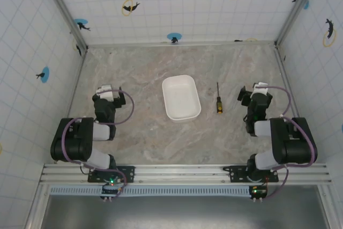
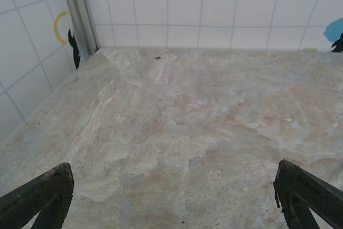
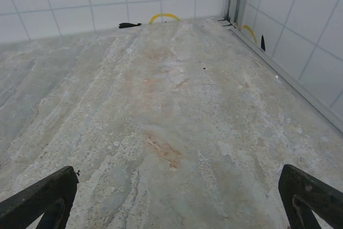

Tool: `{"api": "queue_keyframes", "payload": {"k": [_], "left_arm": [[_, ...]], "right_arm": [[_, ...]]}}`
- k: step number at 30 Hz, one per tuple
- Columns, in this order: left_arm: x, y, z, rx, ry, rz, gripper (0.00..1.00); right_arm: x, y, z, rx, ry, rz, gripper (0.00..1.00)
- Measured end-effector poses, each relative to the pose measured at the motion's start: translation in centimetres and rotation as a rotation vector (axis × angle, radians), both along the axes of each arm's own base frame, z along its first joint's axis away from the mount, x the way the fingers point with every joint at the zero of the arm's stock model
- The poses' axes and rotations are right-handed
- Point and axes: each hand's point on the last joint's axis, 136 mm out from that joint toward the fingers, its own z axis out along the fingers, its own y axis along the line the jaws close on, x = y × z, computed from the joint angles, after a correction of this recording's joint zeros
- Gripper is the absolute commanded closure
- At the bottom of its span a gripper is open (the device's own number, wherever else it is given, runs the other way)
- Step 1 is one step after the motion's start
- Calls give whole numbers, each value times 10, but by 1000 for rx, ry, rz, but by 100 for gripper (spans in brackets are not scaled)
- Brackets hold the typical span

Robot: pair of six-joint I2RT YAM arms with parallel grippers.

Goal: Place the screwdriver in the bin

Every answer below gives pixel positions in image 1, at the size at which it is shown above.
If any right green controller board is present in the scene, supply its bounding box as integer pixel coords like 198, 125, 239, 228
249, 185, 267, 198

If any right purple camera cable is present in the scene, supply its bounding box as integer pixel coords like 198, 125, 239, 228
252, 85, 318, 200

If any purple camera cable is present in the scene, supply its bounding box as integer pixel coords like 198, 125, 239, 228
252, 85, 318, 200
61, 89, 135, 199

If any left green controller board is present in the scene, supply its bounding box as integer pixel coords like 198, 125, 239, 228
100, 182, 123, 197

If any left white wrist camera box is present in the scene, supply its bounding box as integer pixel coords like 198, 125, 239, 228
96, 84, 115, 101

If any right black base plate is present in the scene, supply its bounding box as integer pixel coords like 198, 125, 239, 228
222, 165, 279, 183

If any white plastic bin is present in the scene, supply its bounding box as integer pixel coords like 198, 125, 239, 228
161, 75, 202, 123

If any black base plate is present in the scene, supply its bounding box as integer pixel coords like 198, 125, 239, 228
87, 165, 136, 184
222, 165, 279, 183

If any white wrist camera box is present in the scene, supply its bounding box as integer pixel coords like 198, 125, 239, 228
96, 84, 115, 101
252, 82, 270, 96

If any aluminium frame side bar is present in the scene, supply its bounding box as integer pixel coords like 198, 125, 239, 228
274, 46, 300, 119

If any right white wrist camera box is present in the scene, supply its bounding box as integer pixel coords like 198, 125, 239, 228
252, 82, 270, 96

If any white slotted cable duct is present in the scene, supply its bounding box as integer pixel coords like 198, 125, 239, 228
49, 185, 267, 197

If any aluminium frame post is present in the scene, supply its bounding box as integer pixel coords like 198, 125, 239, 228
37, 0, 88, 53
274, 0, 322, 47

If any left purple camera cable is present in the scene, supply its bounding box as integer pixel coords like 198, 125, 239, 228
61, 89, 135, 199

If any aluminium mounting rail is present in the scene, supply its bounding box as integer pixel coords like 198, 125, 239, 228
39, 162, 333, 186

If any green controller board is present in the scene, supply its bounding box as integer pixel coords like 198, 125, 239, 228
100, 182, 123, 197
249, 185, 267, 198

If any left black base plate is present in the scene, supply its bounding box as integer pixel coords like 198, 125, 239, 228
87, 165, 136, 184

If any yellow black handled screwdriver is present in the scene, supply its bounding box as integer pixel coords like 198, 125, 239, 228
215, 82, 223, 114

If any aluminium frame crossbar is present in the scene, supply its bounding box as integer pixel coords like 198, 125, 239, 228
86, 40, 277, 48

